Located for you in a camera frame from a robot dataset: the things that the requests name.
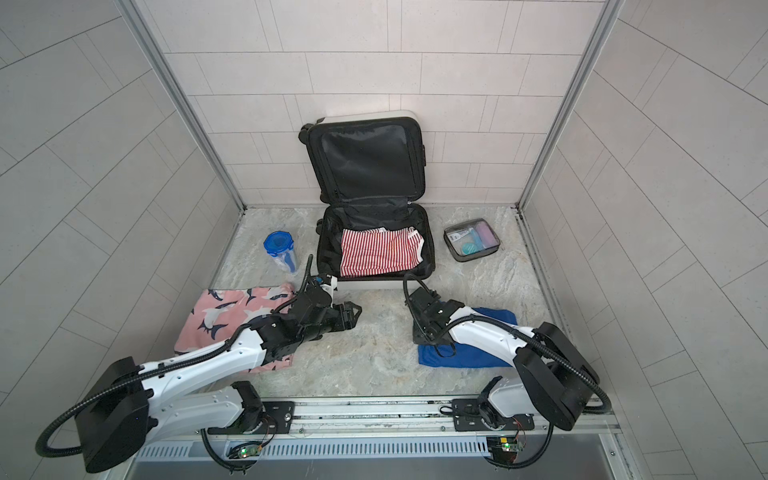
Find right green circuit board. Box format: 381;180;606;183
486;436;526;465

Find aluminium mounting rail frame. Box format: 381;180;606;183
116;392;628;480

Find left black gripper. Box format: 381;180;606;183
297;302;366;345

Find black and white open suitcase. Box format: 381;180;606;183
298;110;436;288

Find green circuit board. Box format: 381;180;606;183
486;436;526;465
227;442;263;460

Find blue t-shirt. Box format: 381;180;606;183
417;344;512;369

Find red white striped shirt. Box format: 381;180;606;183
340;227;425;278

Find left green circuit board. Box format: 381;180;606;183
227;442;263;460

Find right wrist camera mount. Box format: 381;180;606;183
408;281;439;308

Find pink shark print garment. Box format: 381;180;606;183
174;283;295;354

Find black base cable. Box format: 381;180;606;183
484;422;554;470
199;427;278;475

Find clear toiletry pouch black trim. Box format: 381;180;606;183
443;218;501;263

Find clear container with blue lid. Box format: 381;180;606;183
263;231;298;274

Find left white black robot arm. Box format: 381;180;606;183
35;273;362;473

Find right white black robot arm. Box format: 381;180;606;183
404;282;613;430

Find right black base cable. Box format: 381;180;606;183
484;422;554;470

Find left black base cable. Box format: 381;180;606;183
199;427;278;475

